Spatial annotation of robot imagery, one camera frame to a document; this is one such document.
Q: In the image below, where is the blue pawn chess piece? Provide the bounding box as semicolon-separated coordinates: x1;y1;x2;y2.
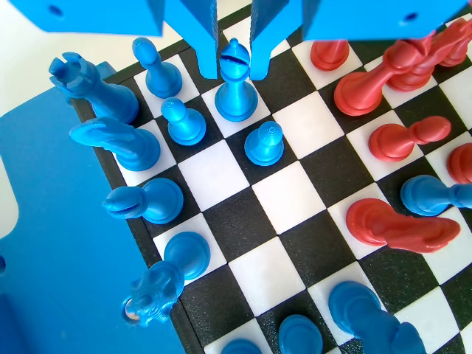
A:
400;175;472;218
132;36;184;100
244;121;285;167
160;97;207;147
278;313;325;354

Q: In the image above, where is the blue rook chess piece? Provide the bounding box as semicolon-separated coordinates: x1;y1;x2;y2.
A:
219;338;263;354
49;52;140;125

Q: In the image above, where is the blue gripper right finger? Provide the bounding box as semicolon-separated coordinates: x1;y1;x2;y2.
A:
249;0;472;81

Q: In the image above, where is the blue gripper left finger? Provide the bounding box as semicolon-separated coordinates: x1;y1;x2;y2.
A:
7;0;221;80

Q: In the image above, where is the black and white chess board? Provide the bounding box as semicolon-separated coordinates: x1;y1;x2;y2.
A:
69;7;472;354

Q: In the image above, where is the blue queen chess piece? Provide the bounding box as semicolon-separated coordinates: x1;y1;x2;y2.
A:
121;231;212;329

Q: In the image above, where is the blue base plate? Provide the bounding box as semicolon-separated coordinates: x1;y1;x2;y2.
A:
0;60;185;354

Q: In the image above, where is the blue knight chess piece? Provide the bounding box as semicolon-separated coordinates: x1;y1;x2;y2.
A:
69;117;162;173
327;280;428;354

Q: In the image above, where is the red pawn chess piece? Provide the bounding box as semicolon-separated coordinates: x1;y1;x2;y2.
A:
368;115;453;164
309;38;350;72

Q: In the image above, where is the blue bishop chess piece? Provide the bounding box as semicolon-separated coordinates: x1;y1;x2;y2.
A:
214;38;258;122
102;177;184;225

